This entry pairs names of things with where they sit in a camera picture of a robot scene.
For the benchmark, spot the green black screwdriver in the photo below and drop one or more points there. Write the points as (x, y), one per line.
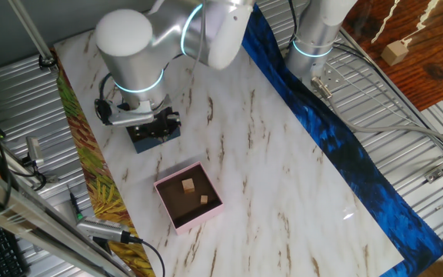
(76, 207)

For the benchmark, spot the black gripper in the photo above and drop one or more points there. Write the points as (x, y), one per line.
(160, 123)

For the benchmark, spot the silver ribbed camera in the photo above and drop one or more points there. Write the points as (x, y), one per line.
(102, 229)

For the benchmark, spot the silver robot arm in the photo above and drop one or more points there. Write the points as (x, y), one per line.
(129, 50)

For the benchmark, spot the aluminium frame beam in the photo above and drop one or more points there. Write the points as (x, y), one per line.
(33, 223)

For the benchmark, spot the white marble pattern board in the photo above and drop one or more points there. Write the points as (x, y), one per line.
(264, 173)

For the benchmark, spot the brown wooden table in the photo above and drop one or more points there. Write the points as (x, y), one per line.
(417, 77)

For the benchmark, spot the yellow green painted cloth strip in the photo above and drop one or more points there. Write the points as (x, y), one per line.
(90, 161)

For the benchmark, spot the medium wooden cube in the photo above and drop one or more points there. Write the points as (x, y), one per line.
(394, 53)

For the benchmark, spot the grey metal pole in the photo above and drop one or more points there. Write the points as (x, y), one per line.
(33, 34)

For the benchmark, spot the dark blue open box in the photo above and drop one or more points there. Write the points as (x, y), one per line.
(156, 143)

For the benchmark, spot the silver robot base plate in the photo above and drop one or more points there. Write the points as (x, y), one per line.
(333, 75)

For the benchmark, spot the pink open box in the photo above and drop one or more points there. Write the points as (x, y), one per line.
(198, 221)

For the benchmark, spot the small wooden cube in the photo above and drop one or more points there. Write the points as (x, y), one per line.
(188, 185)
(204, 199)

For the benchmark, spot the metal clamp tool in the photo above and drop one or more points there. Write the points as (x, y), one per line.
(35, 150)

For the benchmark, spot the blue painted cloth strip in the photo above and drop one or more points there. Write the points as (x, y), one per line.
(344, 154)

